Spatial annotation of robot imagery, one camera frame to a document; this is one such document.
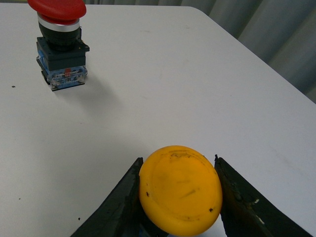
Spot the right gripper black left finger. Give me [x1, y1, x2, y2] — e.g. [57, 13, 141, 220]
[70, 157, 144, 237]

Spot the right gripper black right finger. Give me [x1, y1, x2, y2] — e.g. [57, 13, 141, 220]
[215, 155, 311, 237]

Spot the yellow push button switch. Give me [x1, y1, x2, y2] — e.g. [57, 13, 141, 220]
[139, 145, 223, 237]

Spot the grey curtain right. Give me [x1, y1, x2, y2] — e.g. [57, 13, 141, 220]
[85, 0, 316, 102]

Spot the red push button switch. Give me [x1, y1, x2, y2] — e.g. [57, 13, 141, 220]
[27, 0, 90, 91]

